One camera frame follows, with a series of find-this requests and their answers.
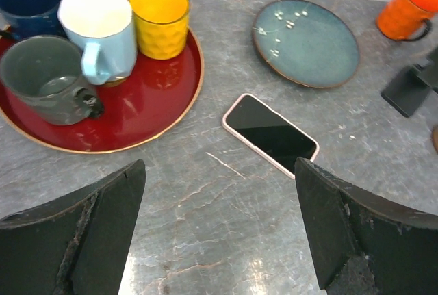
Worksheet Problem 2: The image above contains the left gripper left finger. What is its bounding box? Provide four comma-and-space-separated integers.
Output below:
1, 159, 146, 294

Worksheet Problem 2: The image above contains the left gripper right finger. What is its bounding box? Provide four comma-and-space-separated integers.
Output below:
295, 158, 437, 294

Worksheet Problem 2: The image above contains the pink case phone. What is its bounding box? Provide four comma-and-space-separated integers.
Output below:
222, 93, 320, 179

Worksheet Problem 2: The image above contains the red round tray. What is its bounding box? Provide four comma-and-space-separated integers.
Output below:
1, 30, 204, 154

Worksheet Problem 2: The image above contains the wooden base phone stand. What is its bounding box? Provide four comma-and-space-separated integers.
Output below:
431, 125, 438, 153

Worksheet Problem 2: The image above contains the black folding phone stand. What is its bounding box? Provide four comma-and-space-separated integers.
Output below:
381, 47, 437, 118

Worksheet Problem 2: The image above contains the grey mug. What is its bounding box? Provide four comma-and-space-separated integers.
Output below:
1, 36, 105, 126

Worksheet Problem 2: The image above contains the teal ceramic plate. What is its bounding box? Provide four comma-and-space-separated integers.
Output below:
251, 0, 360, 88

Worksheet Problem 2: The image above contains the light blue white mug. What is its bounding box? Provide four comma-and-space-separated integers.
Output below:
57, 0, 138, 85

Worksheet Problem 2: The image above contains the orange mug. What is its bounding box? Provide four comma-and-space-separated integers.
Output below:
376, 0, 437, 42

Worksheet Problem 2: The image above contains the yellow cup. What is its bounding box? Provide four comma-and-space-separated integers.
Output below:
129, 0, 190, 60

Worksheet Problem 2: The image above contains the dark blue mug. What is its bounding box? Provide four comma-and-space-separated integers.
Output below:
1, 0, 65, 40

